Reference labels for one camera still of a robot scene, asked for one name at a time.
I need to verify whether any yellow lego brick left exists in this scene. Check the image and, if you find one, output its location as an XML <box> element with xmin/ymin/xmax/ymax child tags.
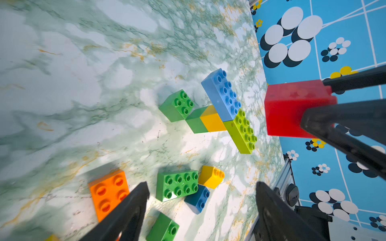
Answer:
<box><xmin>45</xmin><ymin>235</ymin><xmax>60</xmax><ymax>241</ymax></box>

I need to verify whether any light blue long lego brick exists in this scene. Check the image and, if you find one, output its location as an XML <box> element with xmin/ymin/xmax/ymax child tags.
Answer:
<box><xmin>201</xmin><ymin>68</ymin><xmax>241</xmax><ymax>122</ymax></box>

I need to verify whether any lime long lego brick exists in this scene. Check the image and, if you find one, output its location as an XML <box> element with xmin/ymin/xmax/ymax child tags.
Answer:
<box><xmin>224</xmin><ymin>109</ymin><xmax>257</xmax><ymax>154</ymax></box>

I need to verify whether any green long lego brick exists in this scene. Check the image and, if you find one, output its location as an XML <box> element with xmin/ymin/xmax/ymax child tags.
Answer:
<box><xmin>156</xmin><ymin>170</ymin><xmax>199</xmax><ymax>202</ymax></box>

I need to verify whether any green square lego brick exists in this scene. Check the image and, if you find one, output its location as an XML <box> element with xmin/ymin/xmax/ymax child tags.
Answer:
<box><xmin>159</xmin><ymin>89</ymin><xmax>195</xmax><ymax>122</ymax></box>

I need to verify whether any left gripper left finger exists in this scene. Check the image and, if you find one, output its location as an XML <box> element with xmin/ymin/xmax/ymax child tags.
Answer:
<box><xmin>81</xmin><ymin>182</ymin><xmax>150</xmax><ymax>241</ymax></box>

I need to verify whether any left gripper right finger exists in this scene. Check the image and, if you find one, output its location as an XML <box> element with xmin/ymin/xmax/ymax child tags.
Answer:
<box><xmin>256</xmin><ymin>181</ymin><xmax>320</xmax><ymax>241</ymax></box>

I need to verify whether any small green lego brick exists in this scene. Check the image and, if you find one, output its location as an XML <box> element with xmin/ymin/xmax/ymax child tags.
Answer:
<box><xmin>146</xmin><ymin>213</ymin><xmax>180</xmax><ymax>241</ymax></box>

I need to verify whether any orange long lego brick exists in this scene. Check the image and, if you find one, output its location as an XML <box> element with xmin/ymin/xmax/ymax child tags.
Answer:
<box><xmin>88</xmin><ymin>170</ymin><xmax>130</xmax><ymax>222</ymax></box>

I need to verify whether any yellow lego brick centre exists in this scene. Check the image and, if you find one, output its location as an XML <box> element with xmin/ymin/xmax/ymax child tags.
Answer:
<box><xmin>198</xmin><ymin>166</ymin><xmax>225</xmax><ymax>189</ymax></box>

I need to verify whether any yellow square lego brick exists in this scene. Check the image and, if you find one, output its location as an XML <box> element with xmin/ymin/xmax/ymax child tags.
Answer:
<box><xmin>200</xmin><ymin>105</ymin><xmax>227</xmax><ymax>132</ymax></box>

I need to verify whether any small blue lego brick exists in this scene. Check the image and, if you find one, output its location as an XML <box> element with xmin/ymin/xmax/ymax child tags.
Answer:
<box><xmin>185</xmin><ymin>184</ymin><xmax>210</xmax><ymax>214</ymax></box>

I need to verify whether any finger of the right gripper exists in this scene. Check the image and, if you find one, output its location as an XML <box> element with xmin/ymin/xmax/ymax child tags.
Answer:
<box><xmin>300</xmin><ymin>98</ymin><xmax>386</xmax><ymax>181</ymax></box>
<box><xmin>323</xmin><ymin>65</ymin><xmax>386</xmax><ymax>93</ymax></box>

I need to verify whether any red square lego brick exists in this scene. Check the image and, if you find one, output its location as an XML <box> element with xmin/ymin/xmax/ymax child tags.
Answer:
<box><xmin>264</xmin><ymin>80</ymin><xmax>337</xmax><ymax>138</ymax></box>

